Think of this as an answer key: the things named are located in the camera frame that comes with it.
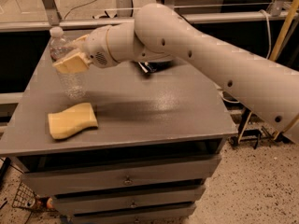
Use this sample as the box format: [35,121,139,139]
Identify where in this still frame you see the blue chip bag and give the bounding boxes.
[137,62,170,74]

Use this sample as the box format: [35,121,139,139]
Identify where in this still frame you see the clear plastic water bottle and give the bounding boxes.
[50,27,86,101]

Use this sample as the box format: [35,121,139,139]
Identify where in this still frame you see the white cable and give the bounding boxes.
[218,9,273,105]

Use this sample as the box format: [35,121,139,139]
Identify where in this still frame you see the top grey drawer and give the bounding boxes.
[21,155,221,196]

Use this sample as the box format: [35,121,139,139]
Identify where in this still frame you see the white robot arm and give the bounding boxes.
[53,4,299,143]

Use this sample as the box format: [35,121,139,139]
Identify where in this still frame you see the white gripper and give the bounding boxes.
[53,25,117,74]

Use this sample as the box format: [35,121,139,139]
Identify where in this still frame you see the middle grey drawer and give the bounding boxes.
[53,184,206,215]

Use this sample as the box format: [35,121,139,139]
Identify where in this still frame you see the grey drawer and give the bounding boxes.
[72,203,195,224]
[53,184,206,215]
[21,155,221,196]

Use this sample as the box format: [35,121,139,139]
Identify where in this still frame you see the grey metal railing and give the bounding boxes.
[0,0,294,32]

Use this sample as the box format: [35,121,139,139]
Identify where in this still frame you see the yellow sponge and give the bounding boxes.
[48,103,98,140]

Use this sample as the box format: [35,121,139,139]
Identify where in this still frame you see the wire basket on floor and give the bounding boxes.
[12,182,41,210]

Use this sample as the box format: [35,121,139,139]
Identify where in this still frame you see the bottom grey drawer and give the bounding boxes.
[72,203,195,224]

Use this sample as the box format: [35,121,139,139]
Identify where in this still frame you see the yellow frame stand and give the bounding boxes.
[234,0,299,144]

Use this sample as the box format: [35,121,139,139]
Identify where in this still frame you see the grey drawer cabinet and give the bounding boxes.
[0,24,238,224]

